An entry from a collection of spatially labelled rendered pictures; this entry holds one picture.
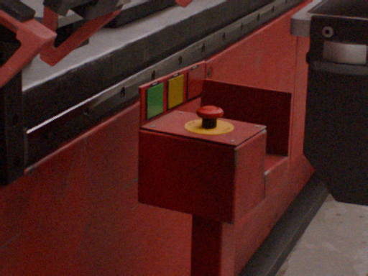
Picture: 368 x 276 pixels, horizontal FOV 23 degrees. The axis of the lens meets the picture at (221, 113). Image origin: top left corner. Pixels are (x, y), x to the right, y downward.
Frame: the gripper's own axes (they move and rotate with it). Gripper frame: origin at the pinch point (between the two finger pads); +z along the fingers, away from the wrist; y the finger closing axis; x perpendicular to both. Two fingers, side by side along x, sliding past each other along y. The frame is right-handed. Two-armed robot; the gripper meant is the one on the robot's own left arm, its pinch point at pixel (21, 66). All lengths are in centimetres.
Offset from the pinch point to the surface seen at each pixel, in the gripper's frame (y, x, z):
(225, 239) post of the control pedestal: -59, 18, 36
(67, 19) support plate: -20.2, -5.5, 2.9
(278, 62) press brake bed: -154, 1, 38
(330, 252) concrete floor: -188, 41, 91
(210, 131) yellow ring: -54, 9, 20
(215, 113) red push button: -55, 8, 17
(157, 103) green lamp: -56, -1, 22
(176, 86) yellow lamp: -62, 0, 20
